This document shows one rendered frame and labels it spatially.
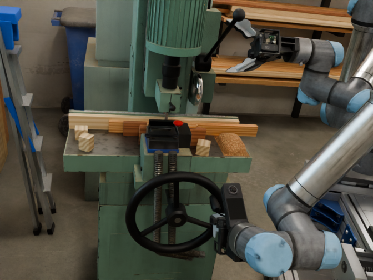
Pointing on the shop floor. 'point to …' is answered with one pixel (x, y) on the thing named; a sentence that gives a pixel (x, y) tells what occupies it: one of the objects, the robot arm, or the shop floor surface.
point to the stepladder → (24, 121)
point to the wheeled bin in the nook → (75, 55)
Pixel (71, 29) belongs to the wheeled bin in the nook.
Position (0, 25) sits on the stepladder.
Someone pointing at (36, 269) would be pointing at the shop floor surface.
